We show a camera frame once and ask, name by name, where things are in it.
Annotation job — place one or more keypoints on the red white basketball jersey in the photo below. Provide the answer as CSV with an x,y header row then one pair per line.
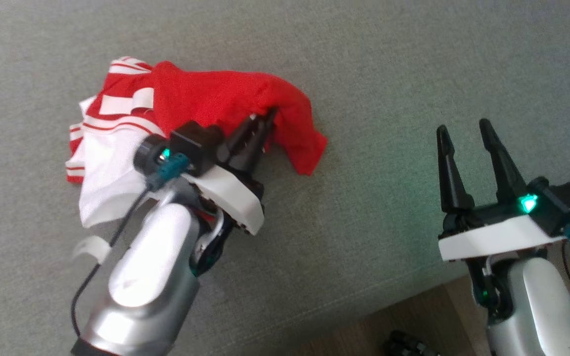
x,y
206,94

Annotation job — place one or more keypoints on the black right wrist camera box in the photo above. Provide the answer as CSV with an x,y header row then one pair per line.
x,y
569,202

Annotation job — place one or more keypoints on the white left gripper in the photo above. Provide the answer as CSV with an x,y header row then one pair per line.
x,y
230,193

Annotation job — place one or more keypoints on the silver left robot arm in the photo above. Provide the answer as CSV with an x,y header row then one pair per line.
x,y
151,267

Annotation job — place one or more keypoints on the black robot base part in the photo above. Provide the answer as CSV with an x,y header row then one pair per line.
x,y
408,346

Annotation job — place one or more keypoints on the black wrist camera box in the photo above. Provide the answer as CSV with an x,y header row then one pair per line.
x,y
569,202
193,146

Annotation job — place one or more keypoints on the wide grey sofa chaise seat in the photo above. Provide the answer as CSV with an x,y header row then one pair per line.
x,y
389,59

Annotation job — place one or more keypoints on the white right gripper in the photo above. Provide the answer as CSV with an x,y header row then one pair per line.
x,y
488,237

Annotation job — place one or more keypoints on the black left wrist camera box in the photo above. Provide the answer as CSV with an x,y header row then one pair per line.
x,y
193,146

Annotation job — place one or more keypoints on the teal left camera connector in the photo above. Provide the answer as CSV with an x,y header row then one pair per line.
x,y
168,170

